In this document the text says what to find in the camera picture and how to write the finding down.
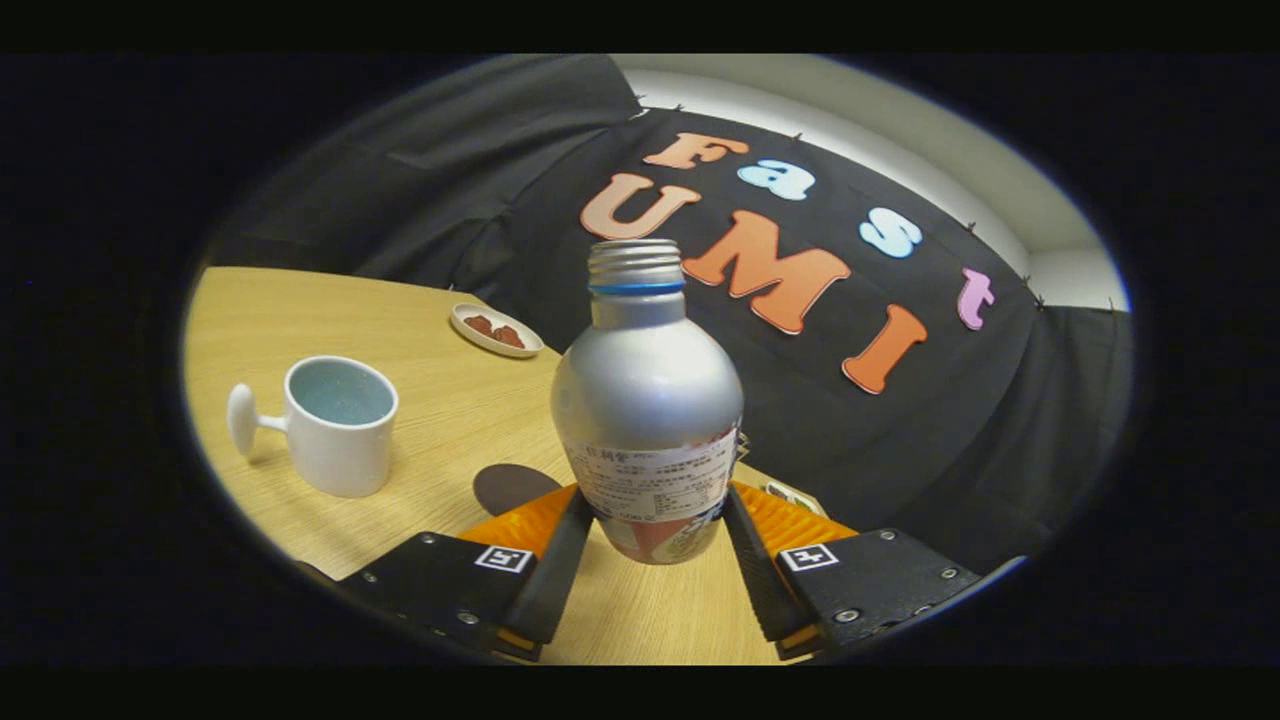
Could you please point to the white cup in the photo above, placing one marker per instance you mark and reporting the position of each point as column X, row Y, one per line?
column 335, row 450

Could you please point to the white round plate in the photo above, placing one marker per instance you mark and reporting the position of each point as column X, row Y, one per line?
column 478, row 337

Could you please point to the white divided dish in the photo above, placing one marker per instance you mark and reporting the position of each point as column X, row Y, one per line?
column 795, row 497

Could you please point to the brown meat piece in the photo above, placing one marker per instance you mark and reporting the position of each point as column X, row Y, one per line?
column 479, row 324
column 508, row 337

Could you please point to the silver juice bottle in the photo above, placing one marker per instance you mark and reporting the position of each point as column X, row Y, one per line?
column 645, row 400

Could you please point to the wooden table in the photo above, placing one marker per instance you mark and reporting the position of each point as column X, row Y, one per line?
column 440, row 400

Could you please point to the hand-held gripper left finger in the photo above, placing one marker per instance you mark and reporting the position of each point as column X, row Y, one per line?
column 560, row 570

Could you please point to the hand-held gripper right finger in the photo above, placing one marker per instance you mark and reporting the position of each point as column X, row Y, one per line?
column 755, row 570

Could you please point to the dark brown round coaster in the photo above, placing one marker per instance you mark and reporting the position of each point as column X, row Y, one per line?
column 505, row 485

